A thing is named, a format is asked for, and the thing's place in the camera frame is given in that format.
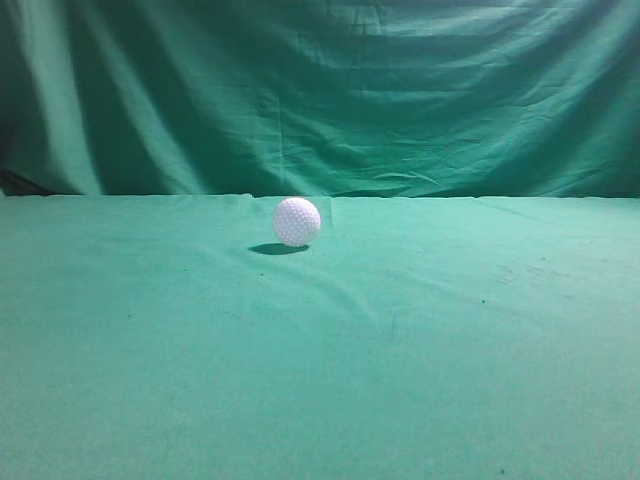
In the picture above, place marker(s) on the white dimpled golf ball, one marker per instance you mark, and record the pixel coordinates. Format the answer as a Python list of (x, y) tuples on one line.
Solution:
[(296, 222)]

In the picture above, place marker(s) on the green backdrop cloth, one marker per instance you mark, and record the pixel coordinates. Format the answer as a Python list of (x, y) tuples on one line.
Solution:
[(320, 98)]

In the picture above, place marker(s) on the green table cloth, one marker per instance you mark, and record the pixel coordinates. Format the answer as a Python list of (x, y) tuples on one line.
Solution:
[(171, 337)]

